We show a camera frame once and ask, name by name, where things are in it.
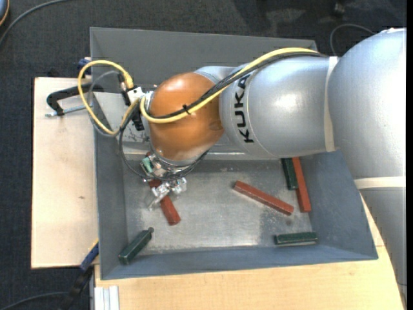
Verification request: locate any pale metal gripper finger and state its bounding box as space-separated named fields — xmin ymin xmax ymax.
xmin=170 ymin=177 xmax=188 ymax=194
xmin=147 ymin=184 xmax=171 ymax=211

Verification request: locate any red-brown flat block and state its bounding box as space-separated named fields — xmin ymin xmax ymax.
xmin=148 ymin=178 xmax=182 ymax=227
xmin=232 ymin=180 xmax=295 ymax=216
xmin=292 ymin=156 xmax=312 ymax=213

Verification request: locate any grey metal bin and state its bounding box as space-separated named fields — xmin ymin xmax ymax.
xmin=89 ymin=26 xmax=379 ymax=280

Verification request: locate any dark green flat block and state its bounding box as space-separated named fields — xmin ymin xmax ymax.
xmin=274 ymin=231 xmax=319 ymax=246
xmin=117 ymin=227 xmax=155 ymax=265
xmin=281 ymin=158 xmax=299 ymax=191

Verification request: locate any pale wood flat board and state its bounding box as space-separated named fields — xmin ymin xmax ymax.
xmin=31 ymin=77 xmax=99 ymax=269

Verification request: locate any black cylinder on white bracket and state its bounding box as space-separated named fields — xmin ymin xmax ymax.
xmin=121 ymin=85 xmax=146 ymax=132

